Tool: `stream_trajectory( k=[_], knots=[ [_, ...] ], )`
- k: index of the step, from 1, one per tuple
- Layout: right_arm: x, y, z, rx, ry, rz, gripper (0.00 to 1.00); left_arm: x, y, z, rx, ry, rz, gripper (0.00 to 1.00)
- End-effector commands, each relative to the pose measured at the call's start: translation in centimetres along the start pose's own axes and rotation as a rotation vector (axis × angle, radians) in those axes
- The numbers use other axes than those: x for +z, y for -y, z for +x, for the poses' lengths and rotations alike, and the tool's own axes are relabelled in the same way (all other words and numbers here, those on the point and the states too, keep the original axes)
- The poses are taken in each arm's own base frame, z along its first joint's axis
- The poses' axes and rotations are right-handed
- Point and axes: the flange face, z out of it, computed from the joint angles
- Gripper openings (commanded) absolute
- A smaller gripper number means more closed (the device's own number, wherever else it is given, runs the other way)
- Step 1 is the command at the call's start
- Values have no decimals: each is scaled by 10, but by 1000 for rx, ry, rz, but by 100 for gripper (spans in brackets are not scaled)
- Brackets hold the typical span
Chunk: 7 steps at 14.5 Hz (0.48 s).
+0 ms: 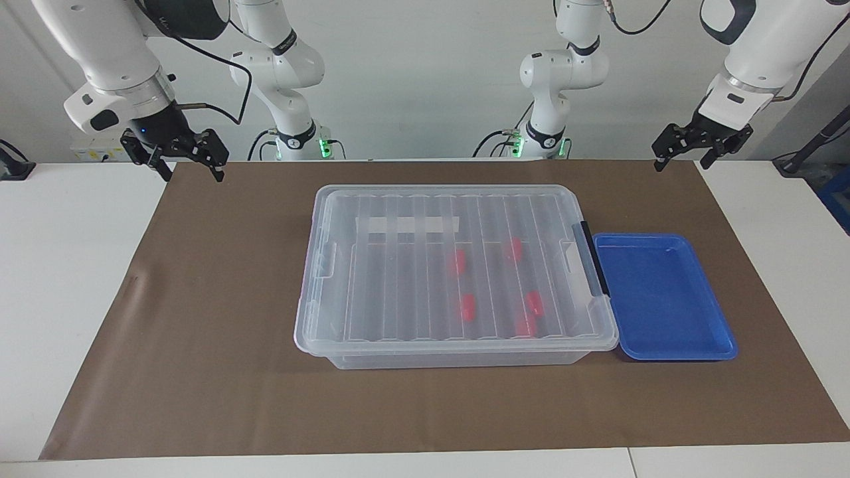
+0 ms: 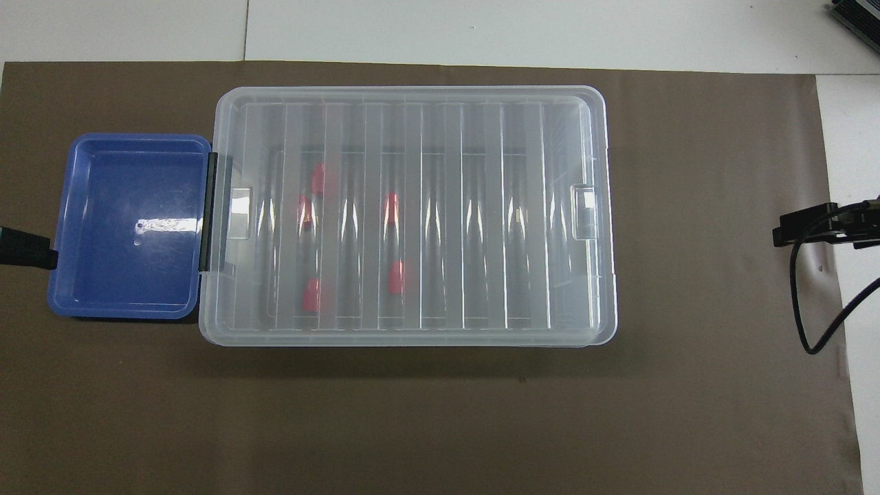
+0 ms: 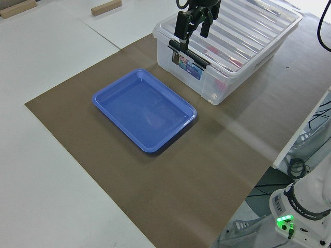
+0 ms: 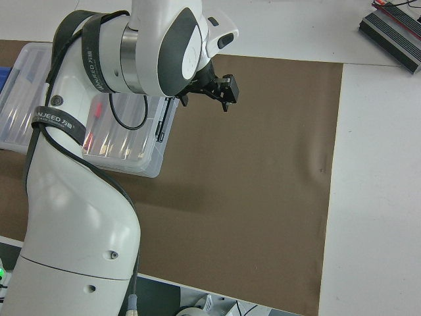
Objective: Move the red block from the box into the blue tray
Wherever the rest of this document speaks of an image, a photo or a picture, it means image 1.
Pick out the clear ribbed box lid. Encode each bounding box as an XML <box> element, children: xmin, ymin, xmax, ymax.
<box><xmin>294</xmin><ymin>185</ymin><xmax>620</xmax><ymax>353</ymax></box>

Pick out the blue crate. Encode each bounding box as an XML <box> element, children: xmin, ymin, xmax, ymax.
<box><xmin>815</xmin><ymin>166</ymin><xmax>850</xmax><ymax>234</ymax></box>

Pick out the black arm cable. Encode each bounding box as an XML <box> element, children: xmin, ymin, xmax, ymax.
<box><xmin>770</xmin><ymin>30</ymin><xmax>850</xmax><ymax>104</ymax></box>
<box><xmin>136</xmin><ymin>0</ymin><xmax>254</xmax><ymax>125</ymax></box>

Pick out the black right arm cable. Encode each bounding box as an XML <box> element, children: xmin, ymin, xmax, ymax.
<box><xmin>136</xmin><ymin>0</ymin><xmax>254</xmax><ymax>125</ymax></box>

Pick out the blue plastic tray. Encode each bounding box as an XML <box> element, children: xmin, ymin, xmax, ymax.
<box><xmin>591</xmin><ymin>232</ymin><xmax>739</xmax><ymax>362</ymax></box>

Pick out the brown table mat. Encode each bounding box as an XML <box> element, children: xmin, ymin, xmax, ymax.
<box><xmin>39</xmin><ymin>159</ymin><xmax>850</xmax><ymax>460</ymax></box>

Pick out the white power strip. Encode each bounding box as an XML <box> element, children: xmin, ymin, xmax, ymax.
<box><xmin>72</xmin><ymin>136</ymin><xmax>133</xmax><ymax>163</ymax></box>

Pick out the black clamp mount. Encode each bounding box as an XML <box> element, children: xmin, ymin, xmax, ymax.
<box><xmin>0</xmin><ymin>138</ymin><xmax>36</xmax><ymax>181</ymax></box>

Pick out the black base cable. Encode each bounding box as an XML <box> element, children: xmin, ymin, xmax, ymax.
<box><xmin>248</xmin><ymin>128</ymin><xmax>277</xmax><ymax>161</ymax></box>
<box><xmin>473</xmin><ymin>106</ymin><xmax>527</xmax><ymax>159</ymax></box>

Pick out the black box latch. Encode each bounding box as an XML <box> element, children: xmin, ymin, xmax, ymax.
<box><xmin>580</xmin><ymin>221</ymin><xmax>610</xmax><ymax>297</ymax></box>

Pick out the clear plastic storage box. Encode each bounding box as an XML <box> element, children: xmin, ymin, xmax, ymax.
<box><xmin>294</xmin><ymin>185</ymin><xmax>620</xmax><ymax>370</ymax></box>

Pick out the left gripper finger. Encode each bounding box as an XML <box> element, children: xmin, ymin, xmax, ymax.
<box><xmin>651</xmin><ymin>122</ymin><xmax>699</xmax><ymax>173</ymax></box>
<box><xmin>699</xmin><ymin>126</ymin><xmax>755</xmax><ymax>170</ymax></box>

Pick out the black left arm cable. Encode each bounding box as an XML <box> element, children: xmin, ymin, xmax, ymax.
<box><xmin>770</xmin><ymin>30</ymin><xmax>850</xmax><ymax>104</ymax></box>

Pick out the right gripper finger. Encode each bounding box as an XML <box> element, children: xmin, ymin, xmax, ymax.
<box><xmin>174</xmin><ymin>128</ymin><xmax>230</xmax><ymax>183</ymax></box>
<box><xmin>120</xmin><ymin>130</ymin><xmax>175</xmax><ymax>183</ymax></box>

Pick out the black stand leg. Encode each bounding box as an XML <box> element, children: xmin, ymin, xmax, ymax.
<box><xmin>772</xmin><ymin>105</ymin><xmax>850</xmax><ymax>175</ymax></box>

